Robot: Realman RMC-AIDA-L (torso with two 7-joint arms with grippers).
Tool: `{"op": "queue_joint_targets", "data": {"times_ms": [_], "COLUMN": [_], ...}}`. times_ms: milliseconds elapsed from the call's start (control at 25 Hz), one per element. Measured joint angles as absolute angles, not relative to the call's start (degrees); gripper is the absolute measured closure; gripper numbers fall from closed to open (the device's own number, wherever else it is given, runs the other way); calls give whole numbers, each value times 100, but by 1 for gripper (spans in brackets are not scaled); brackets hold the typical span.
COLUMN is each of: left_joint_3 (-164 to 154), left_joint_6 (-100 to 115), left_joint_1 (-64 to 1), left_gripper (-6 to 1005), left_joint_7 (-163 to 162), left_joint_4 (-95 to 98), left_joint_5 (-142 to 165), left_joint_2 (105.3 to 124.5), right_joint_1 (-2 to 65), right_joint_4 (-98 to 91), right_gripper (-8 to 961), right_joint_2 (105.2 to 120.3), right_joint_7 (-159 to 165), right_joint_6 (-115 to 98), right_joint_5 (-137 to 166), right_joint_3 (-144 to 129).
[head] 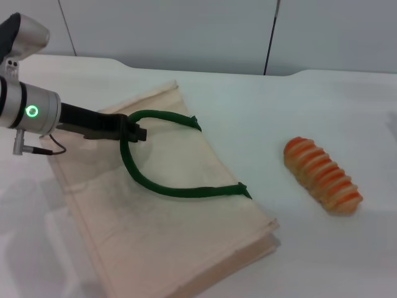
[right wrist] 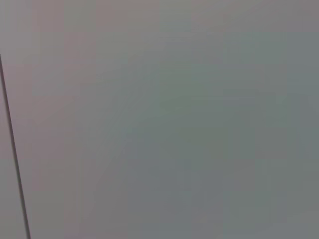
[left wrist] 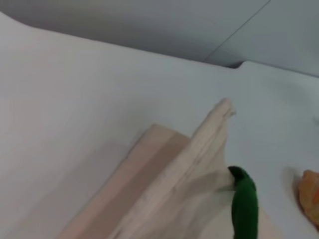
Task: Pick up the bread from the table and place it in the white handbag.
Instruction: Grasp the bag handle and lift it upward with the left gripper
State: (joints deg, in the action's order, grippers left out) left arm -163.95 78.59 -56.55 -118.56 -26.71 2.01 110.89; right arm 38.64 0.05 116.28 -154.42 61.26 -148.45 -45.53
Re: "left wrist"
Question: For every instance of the orange striped bread loaf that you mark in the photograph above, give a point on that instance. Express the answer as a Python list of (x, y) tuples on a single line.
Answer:
[(310, 196)]

